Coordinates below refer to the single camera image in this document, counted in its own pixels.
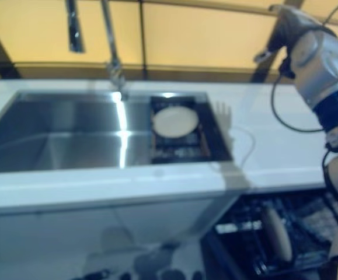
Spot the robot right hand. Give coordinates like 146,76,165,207
253,4,325,64

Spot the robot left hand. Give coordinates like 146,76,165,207
82,270,111,280

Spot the cream round plate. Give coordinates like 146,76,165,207
153,107,199,138
260,205,294,262

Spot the white cabinet door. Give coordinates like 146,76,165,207
114,195,239,251
0,204,120,280

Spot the stainless steel sink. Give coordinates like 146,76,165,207
0,90,234,174

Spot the black dish drying rack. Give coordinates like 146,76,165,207
149,95,234,165

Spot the chrome kitchen faucet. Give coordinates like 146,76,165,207
65,0,130,100

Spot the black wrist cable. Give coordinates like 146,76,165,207
270,0,338,205

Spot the dishwasher wire rack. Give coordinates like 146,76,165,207
215,192,338,277

